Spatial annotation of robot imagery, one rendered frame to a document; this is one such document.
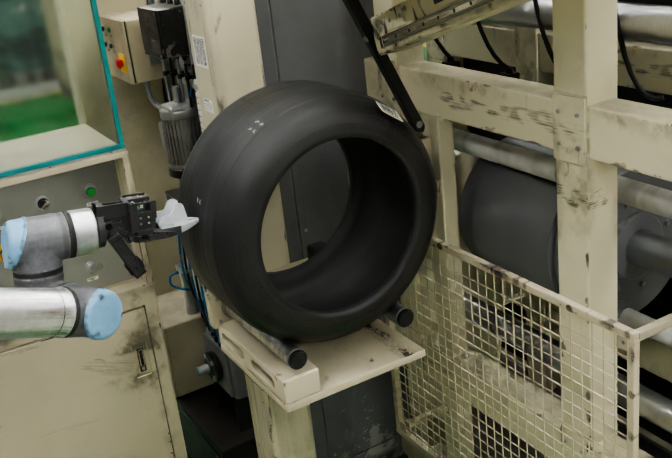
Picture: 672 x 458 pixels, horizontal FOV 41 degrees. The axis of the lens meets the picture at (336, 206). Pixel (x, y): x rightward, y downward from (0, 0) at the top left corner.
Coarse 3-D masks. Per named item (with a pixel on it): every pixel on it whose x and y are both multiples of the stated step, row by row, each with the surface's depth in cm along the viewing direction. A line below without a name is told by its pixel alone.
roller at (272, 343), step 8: (232, 312) 216; (240, 320) 213; (248, 328) 209; (256, 336) 206; (264, 336) 202; (272, 336) 200; (264, 344) 203; (272, 344) 199; (280, 344) 197; (288, 344) 195; (280, 352) 195; (288, 352) 193; (296, 352) 192; (304, 352) 194; (288, 360) 192; (296, 360) 193; (304, 360) 194; (296, 368) 193
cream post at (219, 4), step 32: (192, 0) 206; (224, 0) 203; (192, 32) 211; (224, 32) 205; (256, 32) 209; (224, 64) 207; (256, 64) 211; (224, 96) 209; (288, 256) 229; (256, 384) 240; (256, 416) 247; (288, 416) 242; (288, 448) 245
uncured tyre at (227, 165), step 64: (320, 128) 181; (384, 128) 189; (192, 192) 188; (256, 192) 177; (384, 192) 221; (192, 256) 193; (256, 256) 180; (320, 256) 221; (384, 256) 217; (256, 320) 188; (320, 320) 192
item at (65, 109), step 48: (0, 0) 206; (48, 0) 212; (0, 48) 209; (48, 48) 214; (96, 48) 220; (0, 96) 212; (48, 96) 217; (96, 96) 223; (0, 144) 214; (48, 144) 220; (96, 144) 226
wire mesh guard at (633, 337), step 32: (448, 288) 222; (544, 288) 190; (416, 320) 241; (448, 320) 227; (480, 320) 214; (608, 320) 175; (544, 352) 196; (416, 384) 250; (448, 384) 235; (448, 416) 240; (480, 448) 229; (544, 448) 205
